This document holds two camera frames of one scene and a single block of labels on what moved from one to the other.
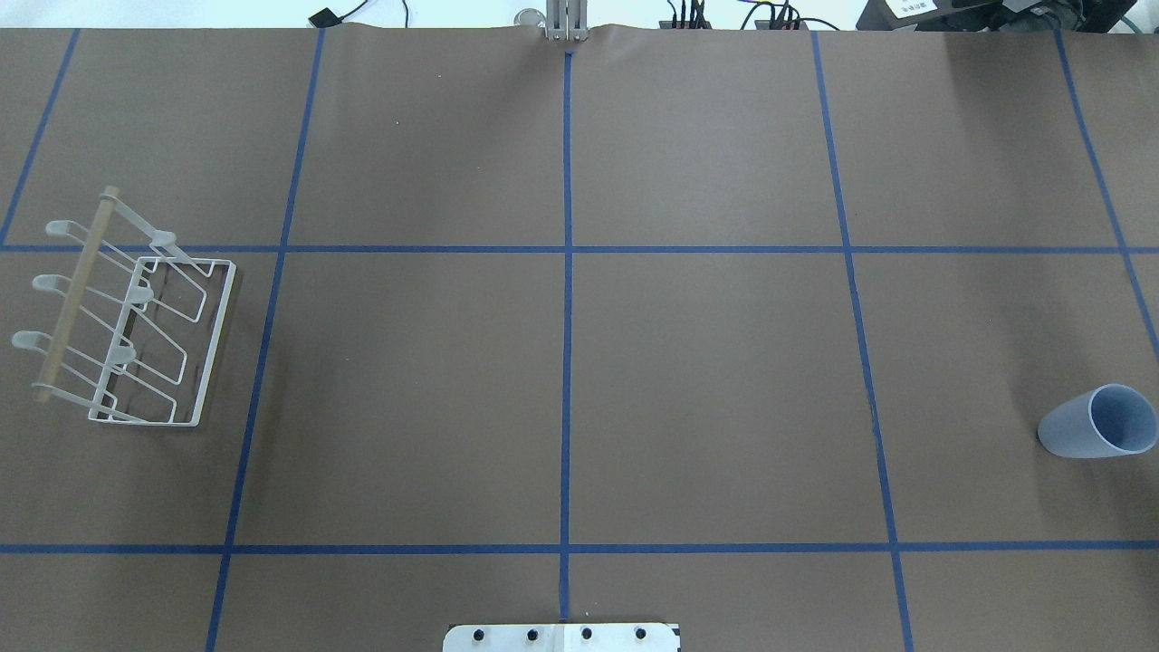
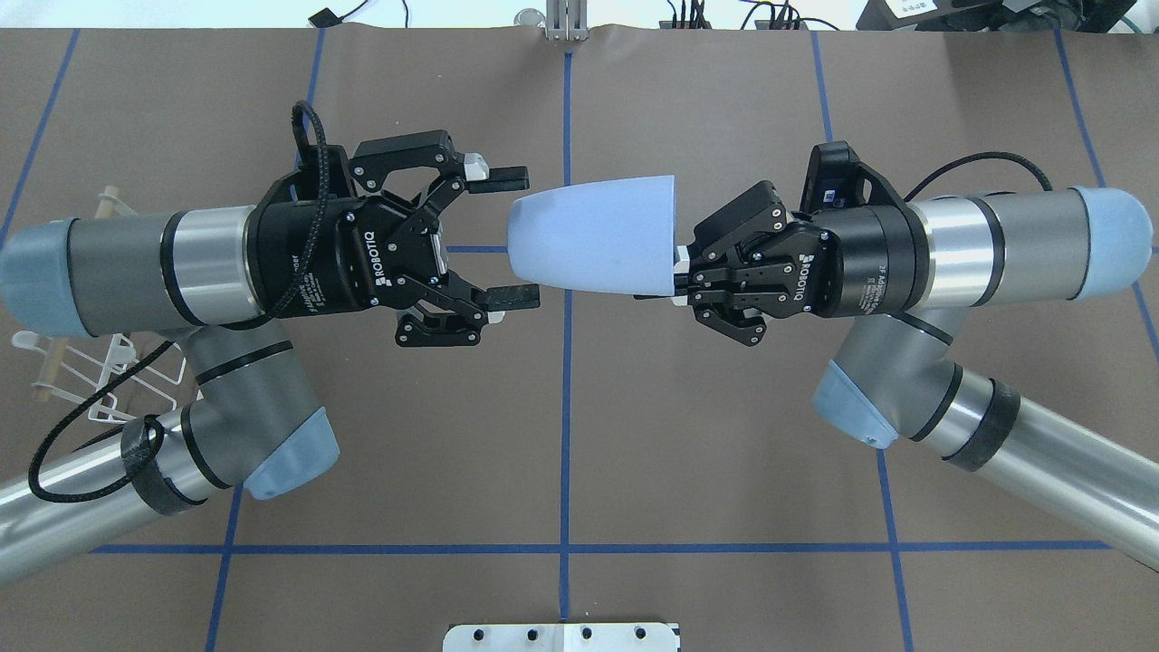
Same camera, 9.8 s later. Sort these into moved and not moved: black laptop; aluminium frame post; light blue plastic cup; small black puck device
Moved: light blue plastic cup
Not moved: small black puck device; aluminium frame post; black laptop
